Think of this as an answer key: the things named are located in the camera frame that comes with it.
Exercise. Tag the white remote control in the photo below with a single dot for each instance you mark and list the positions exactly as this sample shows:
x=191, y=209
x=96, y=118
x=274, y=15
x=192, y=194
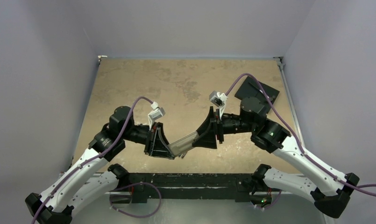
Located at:
x=183, y=145

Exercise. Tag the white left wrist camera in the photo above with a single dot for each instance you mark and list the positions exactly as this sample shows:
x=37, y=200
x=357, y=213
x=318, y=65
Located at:
x=156, y=113

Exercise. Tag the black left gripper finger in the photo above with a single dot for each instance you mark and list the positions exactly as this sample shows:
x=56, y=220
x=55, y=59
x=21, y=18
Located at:
x=159, y=152
x=159, y=136

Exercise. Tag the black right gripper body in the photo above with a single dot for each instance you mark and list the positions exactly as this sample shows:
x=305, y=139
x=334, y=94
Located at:
x=217, y=129

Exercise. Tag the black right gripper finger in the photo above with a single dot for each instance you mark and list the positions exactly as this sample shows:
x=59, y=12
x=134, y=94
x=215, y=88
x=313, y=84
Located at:
x=205, y=140
x=208, y=129

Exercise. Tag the black flat tray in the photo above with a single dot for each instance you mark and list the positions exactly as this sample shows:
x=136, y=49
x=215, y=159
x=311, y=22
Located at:
x=249, y=88

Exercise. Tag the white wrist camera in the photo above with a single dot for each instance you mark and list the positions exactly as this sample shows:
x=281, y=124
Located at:
x=219, y=99
x=156, y=113

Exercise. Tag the aluminium frame rail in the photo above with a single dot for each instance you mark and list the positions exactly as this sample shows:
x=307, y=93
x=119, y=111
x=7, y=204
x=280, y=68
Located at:
x=281, y=65

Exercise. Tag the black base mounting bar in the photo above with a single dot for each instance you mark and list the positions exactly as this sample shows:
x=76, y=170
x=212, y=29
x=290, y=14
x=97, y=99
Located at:
x=187, y=185

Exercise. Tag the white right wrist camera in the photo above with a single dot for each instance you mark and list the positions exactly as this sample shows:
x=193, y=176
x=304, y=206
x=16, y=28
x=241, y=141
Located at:
x=219, y=99

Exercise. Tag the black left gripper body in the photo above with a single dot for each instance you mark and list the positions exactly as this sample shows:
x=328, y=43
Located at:
x=143, y=135

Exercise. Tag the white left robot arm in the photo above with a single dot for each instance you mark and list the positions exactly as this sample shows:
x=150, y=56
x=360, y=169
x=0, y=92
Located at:
x=93, y=174

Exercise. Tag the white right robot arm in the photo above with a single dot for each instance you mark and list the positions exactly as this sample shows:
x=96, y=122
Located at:
x=328, y=189

